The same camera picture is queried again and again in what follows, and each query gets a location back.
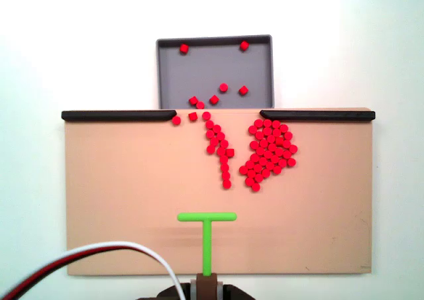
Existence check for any pink flat board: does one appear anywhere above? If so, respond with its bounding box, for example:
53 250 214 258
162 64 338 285
64 107 376 277

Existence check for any red white servo cable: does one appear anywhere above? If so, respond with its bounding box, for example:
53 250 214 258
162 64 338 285
0 241 187 300

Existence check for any green T-shaped pusher tool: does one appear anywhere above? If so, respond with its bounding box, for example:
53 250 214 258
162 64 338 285
177 212 238 300

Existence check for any grey plastic tray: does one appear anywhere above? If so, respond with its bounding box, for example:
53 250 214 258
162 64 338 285
155 34 276 110

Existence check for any black edge rail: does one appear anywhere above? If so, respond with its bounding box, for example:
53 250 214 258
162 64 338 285
260 109 376 123
61 110 178 123

